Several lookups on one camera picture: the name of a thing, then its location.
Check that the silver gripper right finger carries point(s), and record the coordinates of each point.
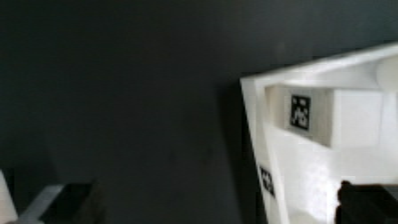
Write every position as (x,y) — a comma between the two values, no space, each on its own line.
(368,204)

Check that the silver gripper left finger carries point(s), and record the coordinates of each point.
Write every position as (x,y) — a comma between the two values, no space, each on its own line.
(68,204)

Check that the white square table top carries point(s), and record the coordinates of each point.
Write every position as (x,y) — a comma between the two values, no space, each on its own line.
(301,167)

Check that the white front obstacle bar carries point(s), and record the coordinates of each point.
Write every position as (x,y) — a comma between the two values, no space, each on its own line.
(8,211)

